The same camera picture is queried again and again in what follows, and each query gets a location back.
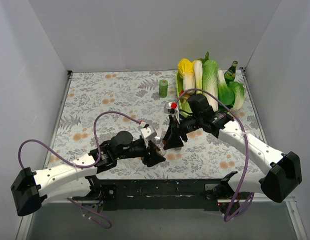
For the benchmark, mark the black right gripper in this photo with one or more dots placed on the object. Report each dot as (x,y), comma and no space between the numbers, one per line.
(178,129)

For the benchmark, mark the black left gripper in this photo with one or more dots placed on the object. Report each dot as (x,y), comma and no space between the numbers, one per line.
(146,151)

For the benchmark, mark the clear pill bottle gold capsules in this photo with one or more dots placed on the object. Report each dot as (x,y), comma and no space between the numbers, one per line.
(161,149)

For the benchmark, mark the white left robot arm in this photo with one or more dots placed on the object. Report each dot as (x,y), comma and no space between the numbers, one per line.
(29,186)

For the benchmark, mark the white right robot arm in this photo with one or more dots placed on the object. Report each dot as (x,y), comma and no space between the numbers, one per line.
(281,173)

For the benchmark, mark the green plastic basin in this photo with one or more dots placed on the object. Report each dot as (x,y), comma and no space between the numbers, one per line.
(183,104)

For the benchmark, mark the brown mushroom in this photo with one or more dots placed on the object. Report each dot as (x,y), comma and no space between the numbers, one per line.
(186,96)

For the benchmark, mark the green cylindrical container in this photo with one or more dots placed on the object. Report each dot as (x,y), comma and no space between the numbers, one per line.
(163,88)

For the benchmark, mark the bok choy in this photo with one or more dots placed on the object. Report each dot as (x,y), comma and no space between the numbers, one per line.
(225,93)

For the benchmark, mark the yellow napa cabbage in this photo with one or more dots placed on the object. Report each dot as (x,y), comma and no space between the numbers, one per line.
(186,72)

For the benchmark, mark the floral tablecloth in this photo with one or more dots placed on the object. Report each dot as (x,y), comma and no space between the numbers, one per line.
(99,105)

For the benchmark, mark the white green leek stalk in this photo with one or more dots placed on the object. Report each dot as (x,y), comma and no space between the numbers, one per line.
(198,72)

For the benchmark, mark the large green napa cabbage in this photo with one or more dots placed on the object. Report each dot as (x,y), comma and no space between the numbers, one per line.
(210,77)

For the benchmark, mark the green Perrier glass bottle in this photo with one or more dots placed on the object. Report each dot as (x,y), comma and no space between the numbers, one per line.
(231,72)

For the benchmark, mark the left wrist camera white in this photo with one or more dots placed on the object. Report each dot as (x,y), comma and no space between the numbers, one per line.
(147,131)

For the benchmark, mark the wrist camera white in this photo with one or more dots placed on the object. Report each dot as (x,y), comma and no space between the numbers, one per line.
(147,131)
(171,108)

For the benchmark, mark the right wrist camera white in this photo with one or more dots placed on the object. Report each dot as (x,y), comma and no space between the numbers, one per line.
(171,108)

